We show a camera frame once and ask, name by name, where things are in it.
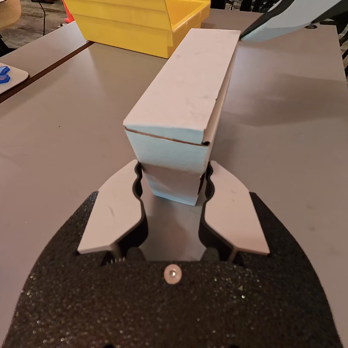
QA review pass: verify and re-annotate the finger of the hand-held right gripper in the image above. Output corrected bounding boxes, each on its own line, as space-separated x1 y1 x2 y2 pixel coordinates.
240 0 343 42

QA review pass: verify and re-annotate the large yellow plastic bin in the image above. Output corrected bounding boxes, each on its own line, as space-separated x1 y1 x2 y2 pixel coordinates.
63 0 211 59

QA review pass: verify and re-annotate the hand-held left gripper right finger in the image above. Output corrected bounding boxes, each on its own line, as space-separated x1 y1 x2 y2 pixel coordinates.
199 160 271 262

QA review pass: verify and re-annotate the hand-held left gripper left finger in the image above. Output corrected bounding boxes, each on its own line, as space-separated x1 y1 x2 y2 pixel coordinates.
77 159 149 260

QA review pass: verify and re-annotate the orange traffic cone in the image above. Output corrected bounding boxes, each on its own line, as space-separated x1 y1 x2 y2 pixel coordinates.
62 0 75 24

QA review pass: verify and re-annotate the white cardboard box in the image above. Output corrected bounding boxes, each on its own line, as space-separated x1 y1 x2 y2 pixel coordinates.
123 28 241 206

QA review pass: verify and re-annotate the white mounting plate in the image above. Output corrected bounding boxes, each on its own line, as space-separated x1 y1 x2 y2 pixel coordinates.
0 63 29 95

